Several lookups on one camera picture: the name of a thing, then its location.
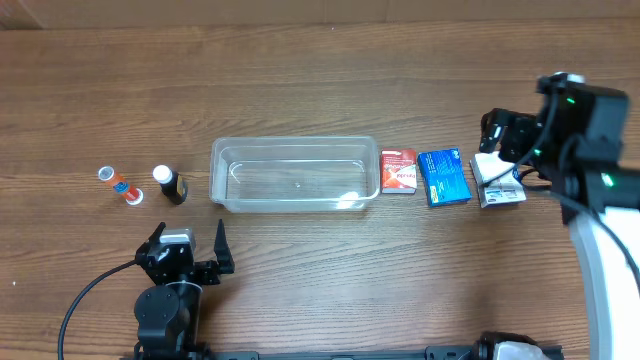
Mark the white medicine box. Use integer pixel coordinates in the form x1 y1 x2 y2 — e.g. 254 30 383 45
470 152 526 208

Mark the clear plastic container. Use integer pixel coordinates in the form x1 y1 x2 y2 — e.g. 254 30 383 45
209 136 381 213

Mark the red medicine box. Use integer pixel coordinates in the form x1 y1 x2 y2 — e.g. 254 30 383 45
380 148 417 194

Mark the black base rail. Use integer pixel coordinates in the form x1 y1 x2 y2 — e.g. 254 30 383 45
203 345 474 360

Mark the dark syrup bottle white cap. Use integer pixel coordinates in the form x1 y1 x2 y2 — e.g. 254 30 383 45
152 165 188 205

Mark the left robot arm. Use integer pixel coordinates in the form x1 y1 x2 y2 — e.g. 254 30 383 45
134 221 235 359

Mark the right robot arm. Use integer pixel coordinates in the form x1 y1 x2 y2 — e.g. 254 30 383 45
479 72 639 359

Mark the orange vitamin tube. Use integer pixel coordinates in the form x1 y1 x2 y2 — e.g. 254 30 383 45
97 166 144 206

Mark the blue medicine box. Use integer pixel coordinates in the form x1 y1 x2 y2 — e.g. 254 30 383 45
417 148 472 207

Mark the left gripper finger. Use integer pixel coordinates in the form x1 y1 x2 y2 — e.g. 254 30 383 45
148 222 166 244
214 219 235 274

